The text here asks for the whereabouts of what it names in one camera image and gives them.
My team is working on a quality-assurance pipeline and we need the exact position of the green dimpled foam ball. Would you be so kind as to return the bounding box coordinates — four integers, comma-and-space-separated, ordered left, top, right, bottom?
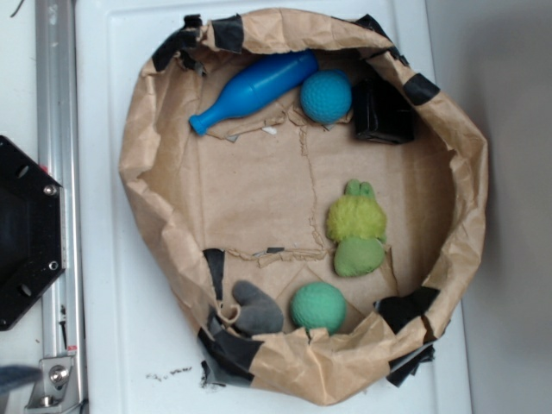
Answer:
290, 282, 347, 335

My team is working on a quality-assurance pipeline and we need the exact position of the blue dimpled foam ball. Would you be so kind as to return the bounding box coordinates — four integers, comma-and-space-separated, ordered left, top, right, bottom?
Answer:
300, 69, 352, 124

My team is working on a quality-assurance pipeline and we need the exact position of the brown paper bag bin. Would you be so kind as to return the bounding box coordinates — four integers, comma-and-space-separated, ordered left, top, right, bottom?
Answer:
119, 8, 488, 405

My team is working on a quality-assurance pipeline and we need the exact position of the green plush toy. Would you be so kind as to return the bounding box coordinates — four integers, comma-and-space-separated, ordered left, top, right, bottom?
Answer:
326, 179, 387, 278

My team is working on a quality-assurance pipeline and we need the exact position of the grey plush toy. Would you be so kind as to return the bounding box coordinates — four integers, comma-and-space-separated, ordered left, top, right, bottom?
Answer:
232, 280, 284, 336

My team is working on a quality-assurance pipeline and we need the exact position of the blue plastic bowling pin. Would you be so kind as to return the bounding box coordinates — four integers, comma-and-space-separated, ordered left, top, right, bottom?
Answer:
189, 50, 318, 135

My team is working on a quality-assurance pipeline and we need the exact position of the black tape-wrapped block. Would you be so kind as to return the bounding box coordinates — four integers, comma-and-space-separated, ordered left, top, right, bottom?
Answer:
352, 79, 414, 144

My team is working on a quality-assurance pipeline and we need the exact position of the aluminium extrusion rail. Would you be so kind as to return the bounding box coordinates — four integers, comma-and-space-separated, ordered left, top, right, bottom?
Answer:
35, 1, 89, 413

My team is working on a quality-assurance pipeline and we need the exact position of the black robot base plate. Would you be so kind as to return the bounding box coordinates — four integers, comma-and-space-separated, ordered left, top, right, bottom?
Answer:
1, 136, 65, 331

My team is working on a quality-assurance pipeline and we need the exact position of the metal corner bracket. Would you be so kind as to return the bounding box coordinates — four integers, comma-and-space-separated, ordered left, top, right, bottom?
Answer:
24, 356, 79, 413

